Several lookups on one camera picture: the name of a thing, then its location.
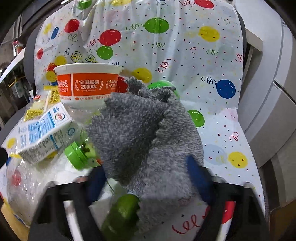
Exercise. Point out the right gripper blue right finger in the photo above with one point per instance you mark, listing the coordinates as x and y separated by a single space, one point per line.
248 222

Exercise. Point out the yellow label plastic wrapper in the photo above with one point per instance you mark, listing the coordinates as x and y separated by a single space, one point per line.
42 103

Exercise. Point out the balloon print plastic sheet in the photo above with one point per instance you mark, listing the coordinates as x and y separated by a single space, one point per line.
234 165

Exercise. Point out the orange white paper noodle bowl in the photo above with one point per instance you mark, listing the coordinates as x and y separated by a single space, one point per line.
86 85

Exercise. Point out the blue white milk carton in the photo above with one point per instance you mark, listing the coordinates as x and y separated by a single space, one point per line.
53 131

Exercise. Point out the dark green bottle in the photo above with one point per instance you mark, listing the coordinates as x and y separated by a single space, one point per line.
121 222

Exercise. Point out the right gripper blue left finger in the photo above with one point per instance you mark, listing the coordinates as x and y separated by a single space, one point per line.
50 221

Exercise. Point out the grey refrigerator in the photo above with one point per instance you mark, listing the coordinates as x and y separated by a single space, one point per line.
267 104

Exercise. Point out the clear plastic clamshell container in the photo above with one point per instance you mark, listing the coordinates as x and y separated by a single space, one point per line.
26 183

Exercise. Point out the grey fluffy cloth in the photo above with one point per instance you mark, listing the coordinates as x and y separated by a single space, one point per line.
143 138

